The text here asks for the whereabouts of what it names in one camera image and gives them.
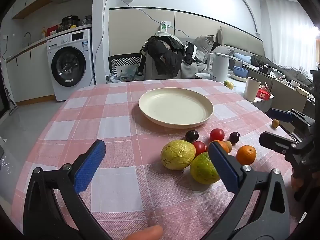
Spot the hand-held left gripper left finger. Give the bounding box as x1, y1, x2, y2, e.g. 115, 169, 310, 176
23, 139, 113, 240

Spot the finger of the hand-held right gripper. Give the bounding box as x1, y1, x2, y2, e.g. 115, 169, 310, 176
268, 107, 316, 130
259, 131, 314, 164

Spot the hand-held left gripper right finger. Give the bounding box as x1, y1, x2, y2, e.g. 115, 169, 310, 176
202, 141, 298, 240

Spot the orange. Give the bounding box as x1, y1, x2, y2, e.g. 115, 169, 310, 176
206, 140, 230, 153
236, 145, 257, 166

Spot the green guava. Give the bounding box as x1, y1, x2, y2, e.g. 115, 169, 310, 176
190, 152, 221, 185

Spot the yellow guava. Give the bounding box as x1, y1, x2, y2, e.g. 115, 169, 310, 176
160, 140, 196, 170

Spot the cream round plate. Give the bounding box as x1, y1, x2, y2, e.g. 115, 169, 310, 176
138, 87, 214, 129

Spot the person's right hand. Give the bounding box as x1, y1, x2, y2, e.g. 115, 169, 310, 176
291, 171, 304, 190

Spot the person's left hand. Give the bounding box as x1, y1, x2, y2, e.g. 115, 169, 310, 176
124, 225, 164, 240

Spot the grey low table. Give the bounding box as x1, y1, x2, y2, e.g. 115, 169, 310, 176
244, 65, 310, 117

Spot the red tissue box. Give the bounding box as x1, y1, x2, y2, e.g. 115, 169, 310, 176
256, 85, 271, 100

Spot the red tomato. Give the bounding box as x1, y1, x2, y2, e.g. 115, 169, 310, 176
192, 141, 206, 157
209, 128, 225, 142

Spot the white bowl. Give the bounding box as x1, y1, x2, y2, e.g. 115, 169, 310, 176
295, 85, 311, 97

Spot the white cup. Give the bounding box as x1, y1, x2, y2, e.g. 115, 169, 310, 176
244, 77, 261, 102

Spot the dark blanket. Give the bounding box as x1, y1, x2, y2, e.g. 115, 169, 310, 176
251, 55, 313, 87

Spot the white marble side table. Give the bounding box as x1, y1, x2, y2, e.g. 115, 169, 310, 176
195, 72, 275, 111

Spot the cream dish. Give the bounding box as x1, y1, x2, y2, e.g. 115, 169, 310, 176
230, 73, 248, 82

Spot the blue bowl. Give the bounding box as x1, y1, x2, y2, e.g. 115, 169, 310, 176
233, 66, 249, 78

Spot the light blue cloth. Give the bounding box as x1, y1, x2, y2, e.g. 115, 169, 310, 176
234, 52, 252, 63

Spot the white electric kettle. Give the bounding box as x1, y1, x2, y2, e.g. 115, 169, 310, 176
206, 52, 230, 83

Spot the white curtain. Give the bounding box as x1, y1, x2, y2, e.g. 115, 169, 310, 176
265, 0, 318, 65

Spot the grey sofa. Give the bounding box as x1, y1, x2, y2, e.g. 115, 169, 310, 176
212, 26, 265, 63

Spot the grey garment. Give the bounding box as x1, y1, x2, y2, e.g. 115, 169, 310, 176
181, 61, 208, 79

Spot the pile of plastic bags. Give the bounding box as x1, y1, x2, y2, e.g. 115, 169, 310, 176
106, 65, 145, 83

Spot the white washing machine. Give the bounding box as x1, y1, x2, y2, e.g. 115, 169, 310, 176
46, 29, 95, 102

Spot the grey pillow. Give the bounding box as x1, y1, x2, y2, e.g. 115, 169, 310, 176
194, 35, 215, 63

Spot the black and white garment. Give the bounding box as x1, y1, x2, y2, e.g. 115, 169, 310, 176
184, 42, 201, 64

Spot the white base cabinet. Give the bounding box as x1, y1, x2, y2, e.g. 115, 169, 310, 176
5, 39, 56, 103

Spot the grey chair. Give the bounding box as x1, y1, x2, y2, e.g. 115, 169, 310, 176
144, 52, 182, 81

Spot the black jacket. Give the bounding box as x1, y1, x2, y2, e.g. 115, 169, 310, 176
144, 36, 186, 77

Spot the black cooking pot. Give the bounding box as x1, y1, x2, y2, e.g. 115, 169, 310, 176
61, 16, 80, 30

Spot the chair with clothes pile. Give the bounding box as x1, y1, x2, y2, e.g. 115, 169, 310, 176
94, 0, 198, 85

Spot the green white wall charger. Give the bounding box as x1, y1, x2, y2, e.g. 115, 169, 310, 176
159, 21, 172, 33

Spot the white wall cabinet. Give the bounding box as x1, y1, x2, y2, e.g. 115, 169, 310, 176
11, 0, 53, 20

